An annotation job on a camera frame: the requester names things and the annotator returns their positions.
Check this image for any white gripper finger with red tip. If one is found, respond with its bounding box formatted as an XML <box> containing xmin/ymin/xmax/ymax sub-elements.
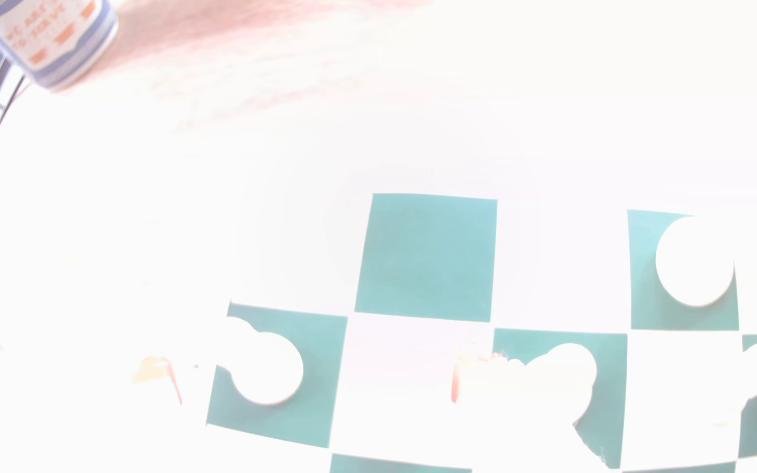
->
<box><xmin>418</xmin><ymin>347</ymin><xmax>621</xmax><ymax>473</ymax></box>
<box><xmin>37</xmin><ymin>356</ymin><xmax>210</xmax><ymax>473</ymax></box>

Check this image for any green and white chess mat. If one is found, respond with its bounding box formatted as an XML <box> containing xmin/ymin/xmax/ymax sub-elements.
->
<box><xmin>206</xmin><ymin>192</ymin><xmax>757</xmax><ymax>473</ymax></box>

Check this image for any white king chess piece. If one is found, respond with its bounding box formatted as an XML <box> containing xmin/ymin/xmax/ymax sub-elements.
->
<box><xmin>654</xmin><ymin>215</ymin><xmax>736</xmax><ymax>308</ymax></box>

